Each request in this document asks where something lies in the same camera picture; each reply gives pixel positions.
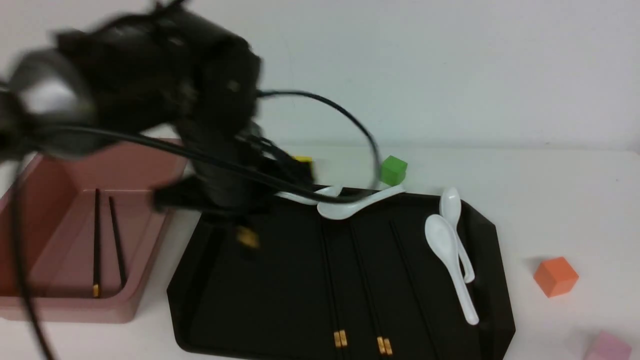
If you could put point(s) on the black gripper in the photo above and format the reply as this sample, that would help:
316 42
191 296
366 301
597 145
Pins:
215 191

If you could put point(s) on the black chopstick pair gold band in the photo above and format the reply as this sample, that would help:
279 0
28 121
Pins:
248 241

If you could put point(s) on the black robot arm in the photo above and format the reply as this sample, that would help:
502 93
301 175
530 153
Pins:
168 66

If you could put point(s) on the yellow cube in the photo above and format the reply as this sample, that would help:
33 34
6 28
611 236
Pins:
305 160

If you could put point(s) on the white spoon top left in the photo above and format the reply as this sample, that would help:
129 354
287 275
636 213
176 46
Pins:
330 191

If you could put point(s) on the white spoon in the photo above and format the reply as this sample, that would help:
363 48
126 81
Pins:
330 191
342 211
450 208
442 241

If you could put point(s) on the white spoon top middle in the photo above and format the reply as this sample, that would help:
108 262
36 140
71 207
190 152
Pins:
342 211

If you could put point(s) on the black plastic tray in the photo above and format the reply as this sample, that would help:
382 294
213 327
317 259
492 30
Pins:
277 307

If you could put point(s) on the green cube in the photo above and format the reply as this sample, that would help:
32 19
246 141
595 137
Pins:
393 171

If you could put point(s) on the plain black chopstick in bin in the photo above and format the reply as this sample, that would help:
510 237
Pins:
118 244

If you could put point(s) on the pink plastic bin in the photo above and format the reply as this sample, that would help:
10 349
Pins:
58 200

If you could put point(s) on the black chopstick pair middle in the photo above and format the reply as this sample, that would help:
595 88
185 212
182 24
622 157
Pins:
341 352

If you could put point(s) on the white spoon right front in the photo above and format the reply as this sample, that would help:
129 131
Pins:
442 241

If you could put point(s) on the white spoon right rear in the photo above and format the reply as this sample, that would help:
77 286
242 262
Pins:
450 208

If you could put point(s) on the black chopstick pair right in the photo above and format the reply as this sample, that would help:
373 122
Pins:
384 349

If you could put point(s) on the plain black chopstick on tray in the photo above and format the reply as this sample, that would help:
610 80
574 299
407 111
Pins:
414 288

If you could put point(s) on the orange cube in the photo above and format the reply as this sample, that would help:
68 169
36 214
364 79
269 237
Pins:
556 277

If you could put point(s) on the pink cube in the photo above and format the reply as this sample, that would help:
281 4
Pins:
607 346

